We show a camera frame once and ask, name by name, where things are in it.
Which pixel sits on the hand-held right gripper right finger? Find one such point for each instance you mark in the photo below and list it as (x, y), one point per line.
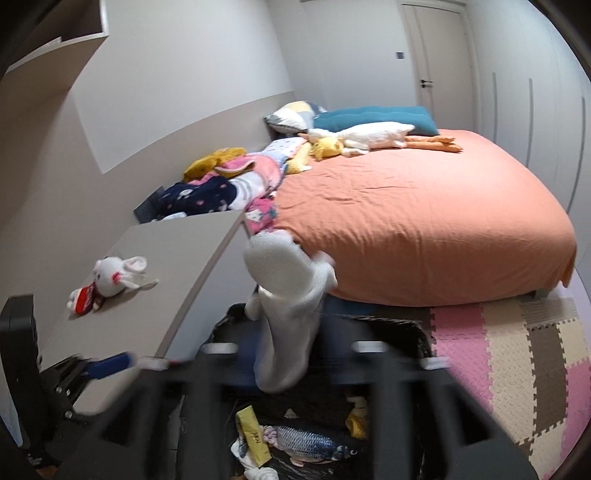
(406, 401)

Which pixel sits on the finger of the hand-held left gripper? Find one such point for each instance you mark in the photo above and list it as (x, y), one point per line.
(108, 364)

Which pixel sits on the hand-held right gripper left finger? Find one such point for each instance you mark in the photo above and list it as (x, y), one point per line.
(184, 392)

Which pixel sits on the yellow printed pouch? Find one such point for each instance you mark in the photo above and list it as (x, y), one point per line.
(358, 421)
(253, 434)

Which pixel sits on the black storage bin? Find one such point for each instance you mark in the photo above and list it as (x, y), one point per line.
(397, 332)

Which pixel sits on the blue fish plush toy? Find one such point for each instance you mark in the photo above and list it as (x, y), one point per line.
(307, 444)

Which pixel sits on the small white soft toy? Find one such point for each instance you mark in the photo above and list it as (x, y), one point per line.
(261, 473)

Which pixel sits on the small red toy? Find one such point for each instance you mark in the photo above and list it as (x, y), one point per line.
(87, 297)

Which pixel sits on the white bunny plush toy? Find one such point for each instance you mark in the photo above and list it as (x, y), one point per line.
(115, 273)

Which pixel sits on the grey dresser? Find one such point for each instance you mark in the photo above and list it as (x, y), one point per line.
(152, 277)

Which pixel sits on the foam puzzle floor mat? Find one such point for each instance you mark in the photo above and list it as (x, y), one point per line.
(508, 360)

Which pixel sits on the black box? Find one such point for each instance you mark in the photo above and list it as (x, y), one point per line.
(147, 206)

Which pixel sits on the bed with orange sheet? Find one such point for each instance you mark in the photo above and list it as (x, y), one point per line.
(415, 212)

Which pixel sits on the navy printed garment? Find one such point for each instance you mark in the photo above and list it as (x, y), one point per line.
(198, 196)

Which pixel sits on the pink cat print cloth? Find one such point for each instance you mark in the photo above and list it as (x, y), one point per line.
(261, 214)

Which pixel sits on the white grey striped cloth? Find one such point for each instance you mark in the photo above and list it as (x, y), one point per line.
(249, 187)

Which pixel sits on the yellow garment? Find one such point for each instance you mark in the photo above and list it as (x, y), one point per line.
(210, 162)

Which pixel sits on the pink blanket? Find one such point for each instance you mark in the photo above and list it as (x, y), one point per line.
(258, 167)

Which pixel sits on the yellow dotted cushion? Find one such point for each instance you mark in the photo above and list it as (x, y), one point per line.
(299, 159)

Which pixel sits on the white dotted pillow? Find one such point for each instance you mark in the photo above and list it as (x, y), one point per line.
(281, 146)

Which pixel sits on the yellow duck plush toy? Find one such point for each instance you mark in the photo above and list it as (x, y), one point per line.
(328, 148)

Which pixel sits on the white goose plush toy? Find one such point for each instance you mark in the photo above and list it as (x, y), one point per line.
(374, 134)

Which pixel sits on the teal cushion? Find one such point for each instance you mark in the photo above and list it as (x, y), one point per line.
(378, 117)

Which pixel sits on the patchwork pillow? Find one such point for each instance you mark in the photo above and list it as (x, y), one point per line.
(291, 116)

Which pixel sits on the white wardrobe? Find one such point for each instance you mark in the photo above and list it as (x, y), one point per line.
(531, 101)

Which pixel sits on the white door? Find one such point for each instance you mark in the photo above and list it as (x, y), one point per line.
(443, 60)

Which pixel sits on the wall shelf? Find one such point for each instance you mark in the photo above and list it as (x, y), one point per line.
(60, 41)

